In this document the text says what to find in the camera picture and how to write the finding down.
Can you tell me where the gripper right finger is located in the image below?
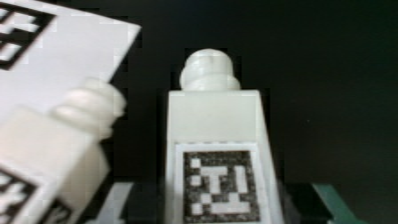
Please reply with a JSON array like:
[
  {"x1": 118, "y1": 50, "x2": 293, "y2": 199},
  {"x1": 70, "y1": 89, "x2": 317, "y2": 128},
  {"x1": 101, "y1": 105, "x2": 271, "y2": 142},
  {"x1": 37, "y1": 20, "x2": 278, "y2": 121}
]
[{"x1": 312, "y1": 184, "x2": 367, "y2": 224}]

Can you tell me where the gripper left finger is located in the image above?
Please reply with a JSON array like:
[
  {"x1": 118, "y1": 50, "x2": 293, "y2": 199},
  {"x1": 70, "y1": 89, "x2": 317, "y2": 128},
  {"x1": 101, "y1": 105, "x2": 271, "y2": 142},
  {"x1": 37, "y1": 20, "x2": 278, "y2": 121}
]
[{"x1": 86, "y1": 182, "x2": 133, "y2": 224}]

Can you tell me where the white leg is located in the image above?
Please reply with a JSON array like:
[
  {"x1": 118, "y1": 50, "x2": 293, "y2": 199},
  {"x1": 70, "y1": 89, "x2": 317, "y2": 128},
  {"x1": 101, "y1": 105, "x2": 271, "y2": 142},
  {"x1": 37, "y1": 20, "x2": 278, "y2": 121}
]
[
  {"x1": 0, "y1": 78, "x2": 126, "y2": 224},
  {"x1": 163, "y1": 49, "x2": 284, "y2": 224}
]

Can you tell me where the white marker sheet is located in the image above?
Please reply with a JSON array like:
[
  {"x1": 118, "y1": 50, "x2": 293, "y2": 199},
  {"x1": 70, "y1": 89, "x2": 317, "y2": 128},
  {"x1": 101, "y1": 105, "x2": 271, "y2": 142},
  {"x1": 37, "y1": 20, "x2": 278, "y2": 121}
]
[{"x1": 0, "y1": 0, "x2": 143, "y2": 125}]

